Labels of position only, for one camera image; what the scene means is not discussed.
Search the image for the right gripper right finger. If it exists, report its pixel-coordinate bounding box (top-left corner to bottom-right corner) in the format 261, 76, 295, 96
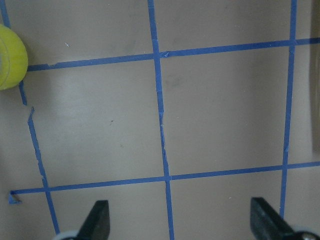
250, 197, 300, 240

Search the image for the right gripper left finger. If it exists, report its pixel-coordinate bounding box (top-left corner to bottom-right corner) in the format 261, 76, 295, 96
76, 200, 111, 240

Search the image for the yellow tape roll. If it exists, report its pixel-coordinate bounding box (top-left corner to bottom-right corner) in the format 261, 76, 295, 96
0, 24, 28, 91

